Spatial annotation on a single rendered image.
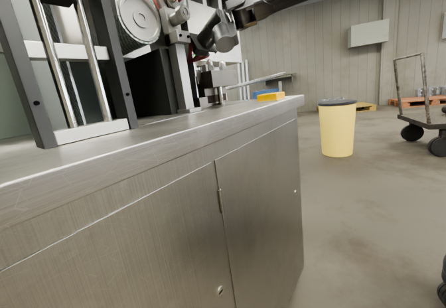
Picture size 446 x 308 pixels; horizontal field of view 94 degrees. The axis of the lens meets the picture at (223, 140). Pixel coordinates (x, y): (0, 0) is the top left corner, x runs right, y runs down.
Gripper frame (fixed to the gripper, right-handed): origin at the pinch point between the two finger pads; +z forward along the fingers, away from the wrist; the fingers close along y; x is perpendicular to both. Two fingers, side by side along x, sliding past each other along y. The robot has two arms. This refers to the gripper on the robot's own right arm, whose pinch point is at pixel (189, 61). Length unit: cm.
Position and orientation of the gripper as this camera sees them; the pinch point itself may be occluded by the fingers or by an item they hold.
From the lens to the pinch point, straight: 80.5
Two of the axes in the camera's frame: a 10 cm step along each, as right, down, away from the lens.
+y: 6.1, -2.5, 7.5
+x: -4.9, -8.6, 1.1
